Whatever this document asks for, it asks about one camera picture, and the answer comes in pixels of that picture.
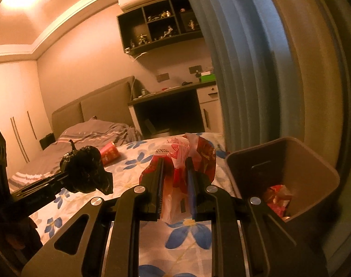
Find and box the brown padded headboard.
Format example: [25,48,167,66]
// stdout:
[52,76,135,140]

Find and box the dark desk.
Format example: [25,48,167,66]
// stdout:
[128,79,218,139]

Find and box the white cable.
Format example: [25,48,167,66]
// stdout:
[131,50,148,62]

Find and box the white drawer cabinet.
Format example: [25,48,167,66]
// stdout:
[197,85,222,133]

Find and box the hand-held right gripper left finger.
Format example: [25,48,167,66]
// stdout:
[21,156,166,277]

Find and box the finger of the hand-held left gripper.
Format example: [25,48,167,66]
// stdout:
[11,185,65,218]
[8,172,70,197]

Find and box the black plastic bag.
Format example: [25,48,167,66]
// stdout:
[59,139,114,194]

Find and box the grey striped duvet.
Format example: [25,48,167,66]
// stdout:
[6,117,143,191]

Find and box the green box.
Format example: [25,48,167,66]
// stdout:
[199,71,216,83]

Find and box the red white printed plastic bag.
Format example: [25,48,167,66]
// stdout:
[138,133,217,225]

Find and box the dark wall shelf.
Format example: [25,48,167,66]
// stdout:
[117,0,205,56]

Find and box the beige trash bin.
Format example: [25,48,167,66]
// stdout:
[225,137,340,223]

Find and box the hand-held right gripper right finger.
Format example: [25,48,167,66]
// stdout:
[185,156,330,277]

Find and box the beige wardrobe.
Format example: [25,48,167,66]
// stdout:
[0,60,55,185]

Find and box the floral blanket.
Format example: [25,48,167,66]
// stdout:
[28,133,245,277]

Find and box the grey curtain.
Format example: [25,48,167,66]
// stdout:
[178,0,351,179]

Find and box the group of small figurines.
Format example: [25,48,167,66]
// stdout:
[129,9,200,49]

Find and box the black nightstand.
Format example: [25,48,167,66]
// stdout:
[39,133,56,151]

